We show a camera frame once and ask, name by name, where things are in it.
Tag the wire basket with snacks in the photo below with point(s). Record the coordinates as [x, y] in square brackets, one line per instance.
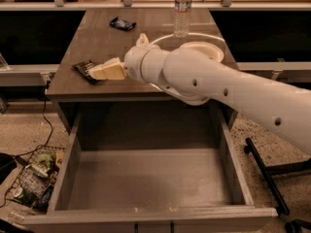
[34, 183]

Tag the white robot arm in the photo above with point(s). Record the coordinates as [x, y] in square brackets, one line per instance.
[192, 76]

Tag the white paper bowl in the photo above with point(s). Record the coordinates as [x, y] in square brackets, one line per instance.
[210, 48]

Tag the clear plastic water bottle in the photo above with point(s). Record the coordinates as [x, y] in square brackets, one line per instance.
[182, 9]

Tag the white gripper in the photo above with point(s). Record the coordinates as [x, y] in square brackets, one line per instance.
[133, 64]

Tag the black rxbar chocolate wrapper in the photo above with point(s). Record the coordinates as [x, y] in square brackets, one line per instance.
[83, 69]

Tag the open grey top drawer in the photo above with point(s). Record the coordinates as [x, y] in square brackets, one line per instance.
[150, 167]

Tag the dark blue snack packet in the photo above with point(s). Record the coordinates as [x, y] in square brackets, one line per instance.
[122, 24]

